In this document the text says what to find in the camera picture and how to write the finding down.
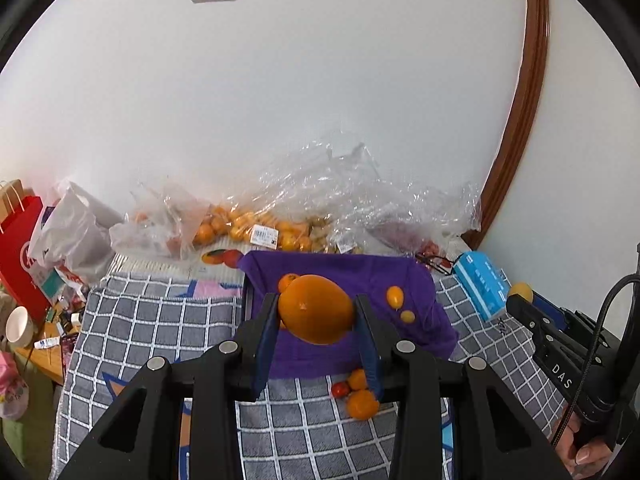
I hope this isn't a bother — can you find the black cable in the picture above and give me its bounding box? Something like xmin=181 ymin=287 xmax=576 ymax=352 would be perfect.
xmin=549 ymin=274 xmax=640 ymax=449

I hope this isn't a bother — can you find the pink patterned pillow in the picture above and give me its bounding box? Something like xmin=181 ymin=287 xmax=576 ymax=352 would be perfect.
xmin=0 ymin=351 xmax=29 ymax=420

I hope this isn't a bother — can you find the grey checkered blanket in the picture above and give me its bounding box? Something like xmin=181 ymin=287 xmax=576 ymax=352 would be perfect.
xmin=51 ymin=271 xmax=562 ymax=479

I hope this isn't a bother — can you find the large orange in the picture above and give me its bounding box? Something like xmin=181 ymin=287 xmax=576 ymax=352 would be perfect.
xmin=347 ymin=368 xmax=368 ymax=391

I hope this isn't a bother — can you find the blue tissue pack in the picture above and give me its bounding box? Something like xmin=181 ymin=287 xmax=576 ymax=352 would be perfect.
xmin=454 ymin=252 xmax=509 ymax=322

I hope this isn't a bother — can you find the wooden bedside table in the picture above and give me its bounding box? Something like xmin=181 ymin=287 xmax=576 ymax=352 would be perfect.
xmin=14 ymin=323 xmax=64 ymax=386

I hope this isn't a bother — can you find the mandarin orange three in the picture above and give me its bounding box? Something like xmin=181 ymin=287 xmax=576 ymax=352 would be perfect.
xmin=278 ymin=274 xmax=356 ymax=346

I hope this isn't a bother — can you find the mandarin orange one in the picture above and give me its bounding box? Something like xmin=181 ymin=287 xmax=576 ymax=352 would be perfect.
xmin=278 ymin=273 xmax=298 ymax=294

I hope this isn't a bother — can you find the red paper gift bag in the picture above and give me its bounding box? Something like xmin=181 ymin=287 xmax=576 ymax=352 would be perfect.
xmin=0 ymin=179 xmax=50 ymax=324

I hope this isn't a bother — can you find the person's right hand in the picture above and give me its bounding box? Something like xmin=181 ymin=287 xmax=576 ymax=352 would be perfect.
xmin=555 ymin=413 xmax=613 ymax=479

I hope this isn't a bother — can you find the white plastic shopping bag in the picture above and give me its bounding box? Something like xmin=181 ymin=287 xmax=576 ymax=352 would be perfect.
xmin=27 ymin=181 xmax=124 ymax=286

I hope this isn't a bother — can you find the bag of red cherry tomatoes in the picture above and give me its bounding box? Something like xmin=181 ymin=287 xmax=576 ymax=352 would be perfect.
xmin=368 ymin=220 xmax=454 ymax=274

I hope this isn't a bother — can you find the large crumpled clear plastic bag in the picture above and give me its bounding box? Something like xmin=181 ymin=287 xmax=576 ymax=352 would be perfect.
xmin=241 ymin=139 xmax=482 ymax=256

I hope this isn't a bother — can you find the red cherry tomato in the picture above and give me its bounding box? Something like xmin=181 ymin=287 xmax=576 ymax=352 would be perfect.
xmin=331 ymin=382 xmax=352 ymax=399

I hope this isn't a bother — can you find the oval kumquat orange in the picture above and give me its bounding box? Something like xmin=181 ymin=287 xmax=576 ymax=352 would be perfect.
xmin=386 ymin=285 xmax=405 ymax=310

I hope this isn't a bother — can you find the purple towel covered tray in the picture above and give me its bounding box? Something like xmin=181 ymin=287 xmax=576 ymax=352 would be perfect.
xmin=239 ymin=250 xmax=458 ymax=379

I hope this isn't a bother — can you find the small yellow fruit two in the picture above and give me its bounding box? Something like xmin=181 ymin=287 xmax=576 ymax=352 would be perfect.
xmin=508 ymin=282 xmax=534 ymax=304

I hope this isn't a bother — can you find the mandarin orange four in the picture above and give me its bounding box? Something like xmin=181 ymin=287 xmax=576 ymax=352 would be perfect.
xmin=346 ymin=389 xmax=380 ymax=420

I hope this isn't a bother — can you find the small clear bag of oranges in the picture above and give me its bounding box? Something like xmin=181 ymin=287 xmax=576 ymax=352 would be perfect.
xmin=108 ymin=183 xmax=209 ymax=261

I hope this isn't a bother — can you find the small yellow fruit one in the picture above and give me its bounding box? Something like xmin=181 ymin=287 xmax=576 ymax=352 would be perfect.
xmin=400 ymin=310 xmax=416 ymax=324

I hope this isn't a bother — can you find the brown wooden door frame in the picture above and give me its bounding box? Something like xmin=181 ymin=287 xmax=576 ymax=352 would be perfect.
xmin=463 ymin=0 xmax=550 ymax=249

